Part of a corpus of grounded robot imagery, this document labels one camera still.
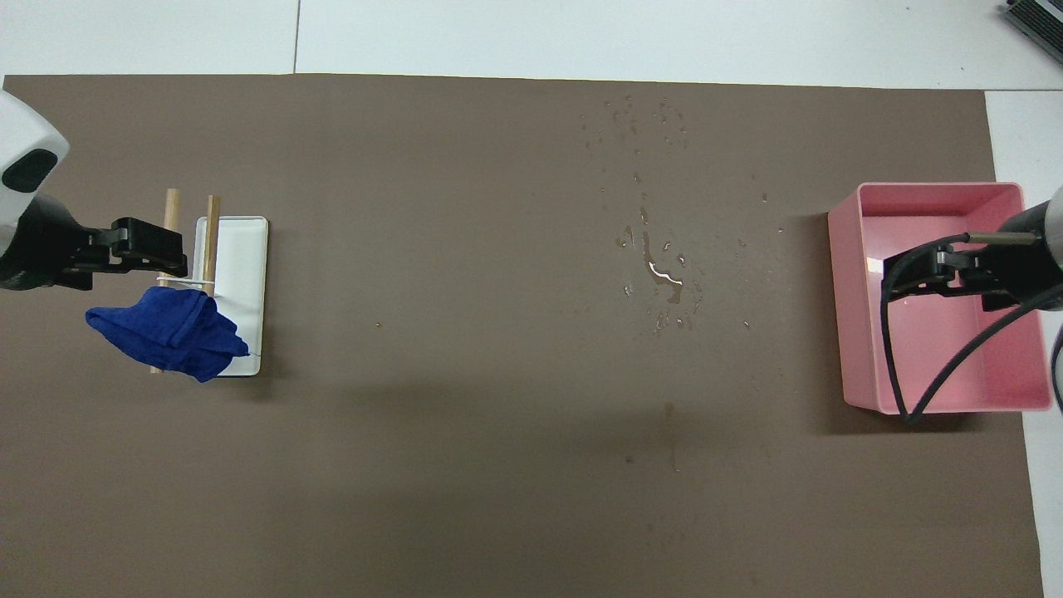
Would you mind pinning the pink plastic bin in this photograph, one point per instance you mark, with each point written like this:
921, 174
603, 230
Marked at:
930, 349

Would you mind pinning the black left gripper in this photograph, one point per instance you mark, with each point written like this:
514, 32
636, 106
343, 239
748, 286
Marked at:
46, 249

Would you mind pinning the wooden dowel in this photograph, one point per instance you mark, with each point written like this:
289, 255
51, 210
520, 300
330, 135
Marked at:
171, 208
212, 241

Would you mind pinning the blue towel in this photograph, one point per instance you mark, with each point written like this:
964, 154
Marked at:
166, 332

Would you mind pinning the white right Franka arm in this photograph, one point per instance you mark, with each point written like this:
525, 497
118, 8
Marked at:
1056, 232

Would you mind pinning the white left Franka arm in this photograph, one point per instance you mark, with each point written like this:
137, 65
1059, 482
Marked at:
25, 141

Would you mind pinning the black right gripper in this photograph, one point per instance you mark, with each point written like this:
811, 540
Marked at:
1021, 274

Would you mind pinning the thin white crossbar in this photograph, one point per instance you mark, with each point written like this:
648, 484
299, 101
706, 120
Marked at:
199, 285

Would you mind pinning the water puddle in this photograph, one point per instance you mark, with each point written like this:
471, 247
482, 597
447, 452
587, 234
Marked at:
664, 278

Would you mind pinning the grey ribbed device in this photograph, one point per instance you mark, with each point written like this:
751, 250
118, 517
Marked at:
1038, 18

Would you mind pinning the white rectangular tray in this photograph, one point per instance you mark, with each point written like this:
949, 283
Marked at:
242, 266

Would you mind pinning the brown table mat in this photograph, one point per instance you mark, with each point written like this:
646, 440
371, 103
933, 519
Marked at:
498, 374

